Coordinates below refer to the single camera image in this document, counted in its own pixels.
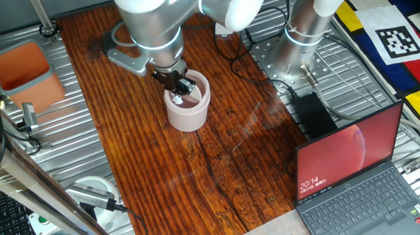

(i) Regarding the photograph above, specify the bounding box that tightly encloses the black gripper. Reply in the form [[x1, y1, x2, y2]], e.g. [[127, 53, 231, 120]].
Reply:
[[150, 67, 198, 99]]

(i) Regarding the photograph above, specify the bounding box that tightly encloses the white power strip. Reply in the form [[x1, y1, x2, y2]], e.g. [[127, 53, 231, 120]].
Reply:
[[214, 21, 236, 38]]

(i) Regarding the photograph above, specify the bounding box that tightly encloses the white cylinder container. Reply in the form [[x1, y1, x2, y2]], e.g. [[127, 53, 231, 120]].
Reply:
[[63, 174, 121, 231]]

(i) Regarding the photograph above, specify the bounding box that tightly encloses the black power adapter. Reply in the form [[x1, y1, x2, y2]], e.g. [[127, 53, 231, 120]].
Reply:
[[288, 90, 341, 142]]

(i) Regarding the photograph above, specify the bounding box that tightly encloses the orange bin with grey rim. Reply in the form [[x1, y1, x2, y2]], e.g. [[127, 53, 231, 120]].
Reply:
[[0, 37, 70, 115]]

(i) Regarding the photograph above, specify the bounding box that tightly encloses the green push-button box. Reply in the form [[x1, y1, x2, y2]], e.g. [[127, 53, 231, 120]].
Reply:
[[26, 211, 59, 235]]

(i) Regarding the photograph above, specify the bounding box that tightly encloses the dark grey laptop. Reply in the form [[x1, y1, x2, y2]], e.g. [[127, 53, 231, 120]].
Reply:
[[289, 93, 420, 235]]

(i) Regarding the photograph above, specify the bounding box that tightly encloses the black keyboard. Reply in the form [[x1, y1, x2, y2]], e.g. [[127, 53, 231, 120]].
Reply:
[[0, 183, 43, 235]]

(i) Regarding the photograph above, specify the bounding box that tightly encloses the white marker tag sheet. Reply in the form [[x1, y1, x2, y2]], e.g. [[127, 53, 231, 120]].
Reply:
[[350, 1, 420, 69]]

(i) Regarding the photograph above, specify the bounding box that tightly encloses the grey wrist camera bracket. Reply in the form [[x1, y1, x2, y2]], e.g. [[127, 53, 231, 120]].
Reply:
[[101, 32, 153, 78]]

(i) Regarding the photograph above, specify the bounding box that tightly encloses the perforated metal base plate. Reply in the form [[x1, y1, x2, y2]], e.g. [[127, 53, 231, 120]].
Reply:
[[247, 35, 335, 97]]

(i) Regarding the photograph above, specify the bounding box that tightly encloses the black power cord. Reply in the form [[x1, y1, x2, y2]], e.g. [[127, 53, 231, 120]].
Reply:
[[208, 0, 306, 99]]

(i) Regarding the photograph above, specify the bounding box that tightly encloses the thick grey robot cable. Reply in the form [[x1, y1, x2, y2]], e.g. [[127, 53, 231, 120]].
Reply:
[[294, 63, 420, 148]]

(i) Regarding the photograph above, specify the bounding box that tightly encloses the black camera cable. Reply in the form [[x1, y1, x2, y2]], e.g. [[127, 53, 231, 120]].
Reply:
[[112, 203, 152, 235]]

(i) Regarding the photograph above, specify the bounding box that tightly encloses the silver depth camera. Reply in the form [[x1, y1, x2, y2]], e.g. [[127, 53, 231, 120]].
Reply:
[[63, 181, 119, 212]]

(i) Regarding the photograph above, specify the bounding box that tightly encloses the small silver camera on mount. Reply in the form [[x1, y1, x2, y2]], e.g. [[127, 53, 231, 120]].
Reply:
[[14, 101, 55, 151]]

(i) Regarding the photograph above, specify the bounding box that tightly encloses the shiny metal frame bar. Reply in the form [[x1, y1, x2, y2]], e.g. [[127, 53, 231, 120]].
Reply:
[[0, 117, 125, 235]]

